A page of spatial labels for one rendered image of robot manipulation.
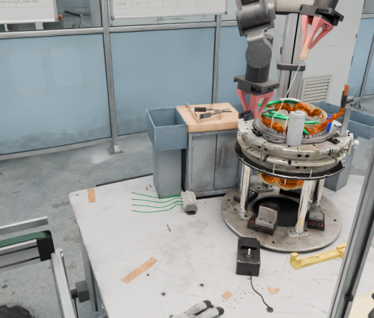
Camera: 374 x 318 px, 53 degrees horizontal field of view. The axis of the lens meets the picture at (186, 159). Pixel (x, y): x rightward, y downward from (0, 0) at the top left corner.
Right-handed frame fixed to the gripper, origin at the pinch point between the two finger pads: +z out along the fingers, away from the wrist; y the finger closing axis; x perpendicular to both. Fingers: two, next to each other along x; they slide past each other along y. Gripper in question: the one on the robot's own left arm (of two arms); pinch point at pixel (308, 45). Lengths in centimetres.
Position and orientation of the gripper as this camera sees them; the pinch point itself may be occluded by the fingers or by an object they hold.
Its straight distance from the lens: 109.6
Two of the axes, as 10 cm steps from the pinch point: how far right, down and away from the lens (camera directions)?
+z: -3.3, 9.1, 2.6
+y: 5.3, 4.1, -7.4
